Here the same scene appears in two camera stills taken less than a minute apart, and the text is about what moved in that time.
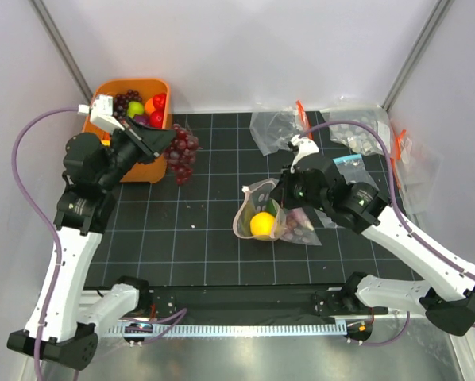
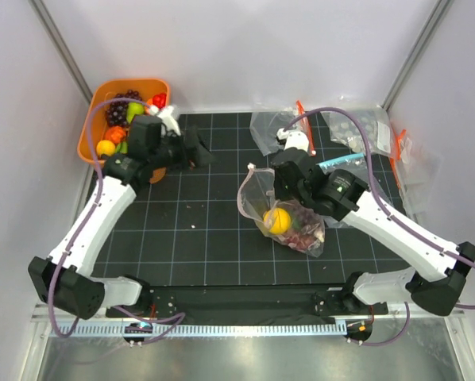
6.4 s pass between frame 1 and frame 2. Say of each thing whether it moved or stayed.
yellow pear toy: stayed
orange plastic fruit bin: stayed
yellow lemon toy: moved
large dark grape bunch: moved
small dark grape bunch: stayed
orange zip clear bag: stayed
